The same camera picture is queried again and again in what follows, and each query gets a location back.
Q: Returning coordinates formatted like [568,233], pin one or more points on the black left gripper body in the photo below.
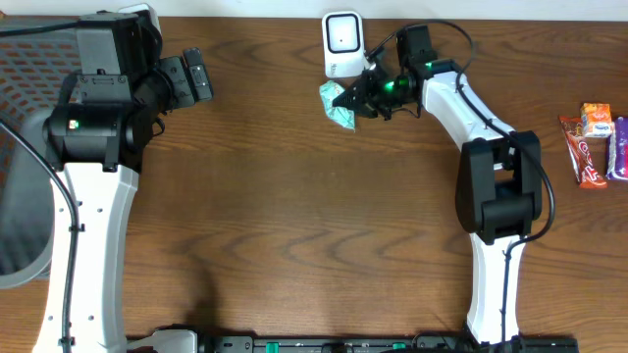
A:
[176,82]

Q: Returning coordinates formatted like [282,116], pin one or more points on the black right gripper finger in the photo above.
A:
[355,97]
[366,112]

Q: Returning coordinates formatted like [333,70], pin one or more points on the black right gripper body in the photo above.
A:
[386,93]

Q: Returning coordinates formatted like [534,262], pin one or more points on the green wet wipes pack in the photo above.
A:
[329,91]

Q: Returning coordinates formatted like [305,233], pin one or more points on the orange chocolate bar wrapper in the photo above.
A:
[586,174]

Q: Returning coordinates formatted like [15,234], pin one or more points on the small orange tissue packet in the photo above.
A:
[596,120]

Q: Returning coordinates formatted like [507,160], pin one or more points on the purple red tissue pack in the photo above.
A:
[617,151]

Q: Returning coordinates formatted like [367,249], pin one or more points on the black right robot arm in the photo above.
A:
[499,181]

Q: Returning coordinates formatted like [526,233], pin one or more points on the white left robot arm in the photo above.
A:
[108,111]

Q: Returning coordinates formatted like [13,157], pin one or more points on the white barcode scanner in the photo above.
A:
[343,43]

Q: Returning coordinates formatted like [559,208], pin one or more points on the black mounting rail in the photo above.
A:
[368,344]

